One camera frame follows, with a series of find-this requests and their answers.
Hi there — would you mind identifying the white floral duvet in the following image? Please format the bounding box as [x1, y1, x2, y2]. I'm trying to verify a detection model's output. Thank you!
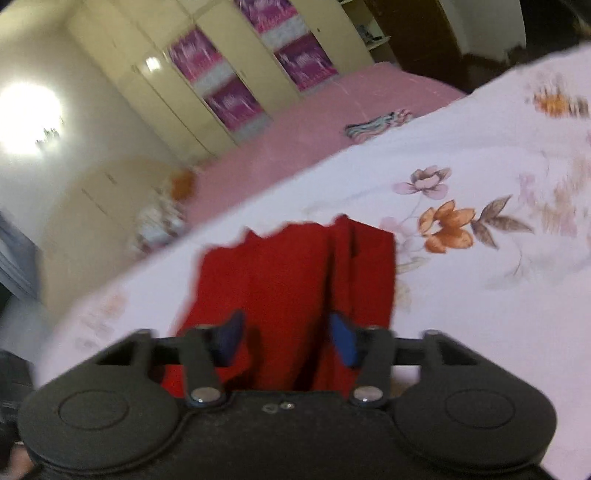
[36, 45, 590, 479]

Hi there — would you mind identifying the orange striped pillow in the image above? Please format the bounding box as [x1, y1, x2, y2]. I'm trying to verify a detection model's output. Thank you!
[167, 169, 197, 202]

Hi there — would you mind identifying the red knit sweater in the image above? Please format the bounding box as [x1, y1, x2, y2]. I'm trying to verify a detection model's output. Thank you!
[176, 216, 396, 395]

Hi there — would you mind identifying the lower right purple poster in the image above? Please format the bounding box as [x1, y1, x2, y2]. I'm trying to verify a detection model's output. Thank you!
[274, 33, 339, 92]

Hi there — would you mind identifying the upper left purple poster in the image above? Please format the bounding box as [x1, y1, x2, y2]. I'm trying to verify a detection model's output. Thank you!
[167, 27, 235, 96]

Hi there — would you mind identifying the upper right purple poster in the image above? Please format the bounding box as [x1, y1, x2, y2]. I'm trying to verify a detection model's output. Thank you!
[235, 0, 310, 50]

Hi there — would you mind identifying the pink checked bedsheet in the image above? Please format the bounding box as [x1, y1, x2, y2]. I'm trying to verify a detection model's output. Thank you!
[186, 62, 465, 227]

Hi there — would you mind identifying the grey curtain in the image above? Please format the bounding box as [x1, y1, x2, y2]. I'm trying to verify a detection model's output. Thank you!
[0, 215, 41, 300]

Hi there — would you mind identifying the striped folded cloth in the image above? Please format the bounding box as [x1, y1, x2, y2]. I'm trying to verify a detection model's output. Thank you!
[344, 109, 414, 142]

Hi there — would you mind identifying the cream wardrobe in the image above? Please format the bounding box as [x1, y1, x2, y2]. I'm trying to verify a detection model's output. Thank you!
[67, 1, 373, 162]

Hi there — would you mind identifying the wall lamp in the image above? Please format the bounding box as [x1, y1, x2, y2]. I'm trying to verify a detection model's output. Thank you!
[35, 123, 63, 151]

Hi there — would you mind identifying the lower left purple poster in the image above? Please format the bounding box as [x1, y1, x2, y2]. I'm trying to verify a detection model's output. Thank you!
[205, 76, 270, 143]

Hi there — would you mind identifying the white patterned pillow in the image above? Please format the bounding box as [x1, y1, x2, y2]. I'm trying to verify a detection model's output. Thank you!
[129, 189, 188, 258]

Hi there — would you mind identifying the brown wooden door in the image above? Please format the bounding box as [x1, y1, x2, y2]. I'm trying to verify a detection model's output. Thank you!
[363, 0, 468, 86]

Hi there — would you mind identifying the purple poster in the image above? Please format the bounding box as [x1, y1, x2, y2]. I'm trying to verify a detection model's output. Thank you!
[167, 27, 235, 96]
[235, 0, 310, 50]
[205, 76, 270, 143]
[274, 33, 339, 92]

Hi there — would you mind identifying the cream corner shelf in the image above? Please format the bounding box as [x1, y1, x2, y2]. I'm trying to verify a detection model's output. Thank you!
[339, 0, 396, 64]

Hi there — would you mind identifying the cream round headboard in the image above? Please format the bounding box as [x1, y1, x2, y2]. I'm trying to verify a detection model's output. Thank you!
[41, 158, 180, 320]

